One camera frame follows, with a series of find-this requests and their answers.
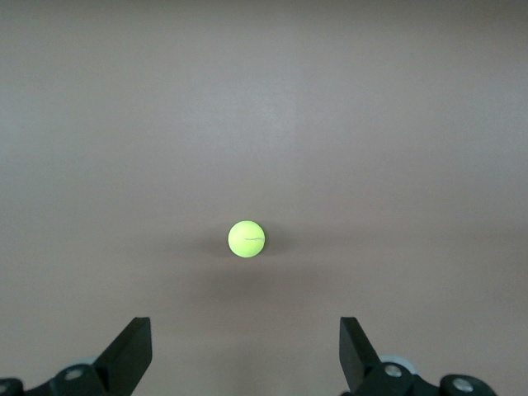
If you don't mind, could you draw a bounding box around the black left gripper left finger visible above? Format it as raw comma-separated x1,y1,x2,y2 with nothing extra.
0,316,153,396

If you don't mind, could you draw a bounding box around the yellow-green tennis ball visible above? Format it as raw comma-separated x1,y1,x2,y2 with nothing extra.
227,219,266,260

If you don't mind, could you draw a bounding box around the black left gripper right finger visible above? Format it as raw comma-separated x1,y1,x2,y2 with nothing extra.
339,316,497,396

